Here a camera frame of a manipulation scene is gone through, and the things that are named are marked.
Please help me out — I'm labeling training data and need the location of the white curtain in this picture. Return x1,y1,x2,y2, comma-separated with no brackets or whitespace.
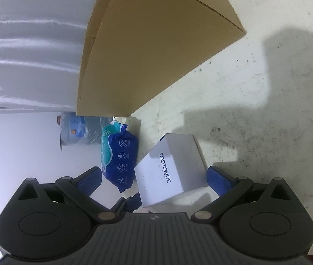
0,0,106,115

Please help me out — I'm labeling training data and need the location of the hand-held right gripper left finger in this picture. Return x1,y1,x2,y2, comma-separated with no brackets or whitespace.
14,166,118,223

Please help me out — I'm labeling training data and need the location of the small white box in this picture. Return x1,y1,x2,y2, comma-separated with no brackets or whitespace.
134,133,209,208

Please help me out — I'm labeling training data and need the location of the blue wet wipes pack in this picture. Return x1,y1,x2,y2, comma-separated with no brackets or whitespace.
100,117,139,194

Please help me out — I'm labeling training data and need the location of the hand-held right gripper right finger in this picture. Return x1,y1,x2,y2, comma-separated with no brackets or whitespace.
191,166,293,223

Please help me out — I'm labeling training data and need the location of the brown cardboard box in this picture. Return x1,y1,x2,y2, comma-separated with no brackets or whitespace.
76,0,247,117

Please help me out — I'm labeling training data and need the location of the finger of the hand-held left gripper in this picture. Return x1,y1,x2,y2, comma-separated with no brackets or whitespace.
109,192,142,214

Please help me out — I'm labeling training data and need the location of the blue water jug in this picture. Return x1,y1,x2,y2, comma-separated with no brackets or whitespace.
57,112,114,147

